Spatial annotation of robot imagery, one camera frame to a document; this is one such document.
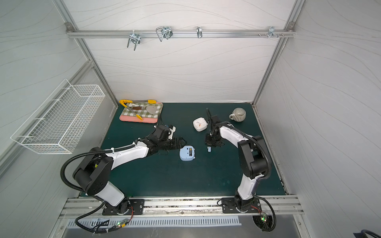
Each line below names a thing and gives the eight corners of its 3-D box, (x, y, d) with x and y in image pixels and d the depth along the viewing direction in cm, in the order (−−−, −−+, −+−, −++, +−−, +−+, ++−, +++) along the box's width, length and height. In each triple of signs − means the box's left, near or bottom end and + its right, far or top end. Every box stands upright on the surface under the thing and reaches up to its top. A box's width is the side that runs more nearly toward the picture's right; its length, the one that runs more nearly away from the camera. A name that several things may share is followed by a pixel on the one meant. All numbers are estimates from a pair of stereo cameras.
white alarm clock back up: (197, 134, 107) (197, 128, 102) (192, 125, 112) (192, 120, 107) (207, 130, 109) (208, 125, 104) (202, 122, 115) (203, 116, 109)
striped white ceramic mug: (230, 122, 109) (231, 117, 104) (228, 112, 116) (229, 107, 111) (245, 122, 109) (247, 117, 104) (242, 112, 116) (244, 107, 111)
